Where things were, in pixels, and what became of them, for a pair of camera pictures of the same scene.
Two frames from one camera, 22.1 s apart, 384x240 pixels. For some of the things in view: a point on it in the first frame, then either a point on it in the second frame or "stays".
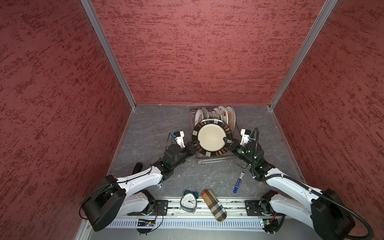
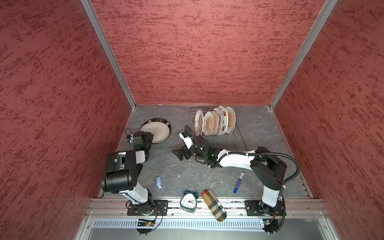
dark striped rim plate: (210, 133) → (160, 128)
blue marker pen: (239, 182) stays
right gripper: (233, 145) → (180, 151)
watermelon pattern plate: (224, 113) stays
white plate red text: (199, 116) stays
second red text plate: (231, 117) stays
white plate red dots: (218, 112) stays
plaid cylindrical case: (214, 205) stays
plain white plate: (205, 114) → (160, 131)
